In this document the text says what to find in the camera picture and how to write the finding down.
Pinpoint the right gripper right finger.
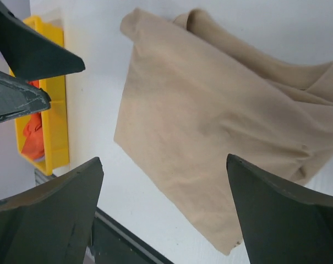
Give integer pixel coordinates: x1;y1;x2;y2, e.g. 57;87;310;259
226;154;333;263

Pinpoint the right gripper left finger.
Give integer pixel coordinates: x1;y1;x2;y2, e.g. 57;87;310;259
0;157;103;263

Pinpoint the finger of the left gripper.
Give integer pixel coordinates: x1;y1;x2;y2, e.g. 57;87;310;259
0;1;85;81
0;71;51;123

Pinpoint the beige t shirt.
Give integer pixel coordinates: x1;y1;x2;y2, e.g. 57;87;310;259
114;9;333;255

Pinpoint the yellow plastic bin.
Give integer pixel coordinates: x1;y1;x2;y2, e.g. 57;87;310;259
22;15;69;175

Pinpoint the orange t shirt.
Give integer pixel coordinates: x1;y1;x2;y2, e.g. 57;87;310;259
20;79;45;162

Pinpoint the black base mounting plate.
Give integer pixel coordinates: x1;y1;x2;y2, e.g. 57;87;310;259
88;208;172;264

